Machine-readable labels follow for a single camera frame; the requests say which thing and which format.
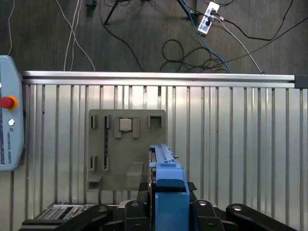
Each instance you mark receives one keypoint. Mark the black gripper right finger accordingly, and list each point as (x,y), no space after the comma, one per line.
(204,216)

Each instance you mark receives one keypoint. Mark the aluminium table edge rail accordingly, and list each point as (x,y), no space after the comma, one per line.
(156,77)

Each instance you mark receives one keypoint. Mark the dark RAM stick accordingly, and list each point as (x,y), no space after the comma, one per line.
(105,142)

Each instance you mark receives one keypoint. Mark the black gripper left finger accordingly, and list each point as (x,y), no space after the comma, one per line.
(134,216)

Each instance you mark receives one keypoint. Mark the silver CPU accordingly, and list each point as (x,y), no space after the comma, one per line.
(126,124)

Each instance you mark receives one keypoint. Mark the grey parts rack plate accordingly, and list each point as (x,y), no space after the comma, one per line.
(120,154)

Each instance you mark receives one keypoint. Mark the pale blue teach pendant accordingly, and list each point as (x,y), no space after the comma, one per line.
(12,134)

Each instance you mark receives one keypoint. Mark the black tripod stand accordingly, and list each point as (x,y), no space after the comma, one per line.
(113,10)

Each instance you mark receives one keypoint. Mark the hard disk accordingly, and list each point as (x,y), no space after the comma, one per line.
(168,209)

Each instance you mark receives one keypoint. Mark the white power strip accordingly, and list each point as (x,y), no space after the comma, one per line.
(208,16)

